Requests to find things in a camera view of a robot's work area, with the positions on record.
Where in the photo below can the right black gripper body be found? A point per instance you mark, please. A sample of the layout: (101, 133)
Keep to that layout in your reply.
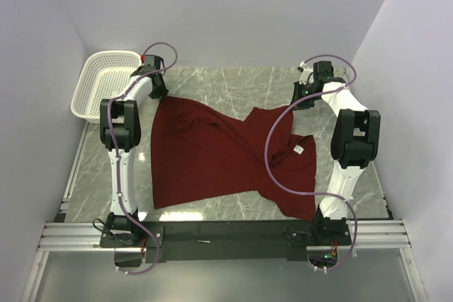
(302, 90)

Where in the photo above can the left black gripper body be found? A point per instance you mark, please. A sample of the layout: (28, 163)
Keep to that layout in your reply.
(161, 91)

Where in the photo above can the white perforated plastic basket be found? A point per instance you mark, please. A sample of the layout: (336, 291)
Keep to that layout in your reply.
(105, 74)

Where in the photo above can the dark red t shirt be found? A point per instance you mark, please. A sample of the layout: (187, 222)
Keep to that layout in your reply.
(199, 153)

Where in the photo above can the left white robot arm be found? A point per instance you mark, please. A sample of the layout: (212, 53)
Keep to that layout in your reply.
(120, 133)

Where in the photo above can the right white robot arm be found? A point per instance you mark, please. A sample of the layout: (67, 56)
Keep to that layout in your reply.
(354, 144)

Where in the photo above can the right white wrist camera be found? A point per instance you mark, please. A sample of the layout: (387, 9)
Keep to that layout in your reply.
(306, 74)

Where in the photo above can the aluminium frame rail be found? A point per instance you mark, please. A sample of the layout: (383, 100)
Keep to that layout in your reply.
(69, 266)

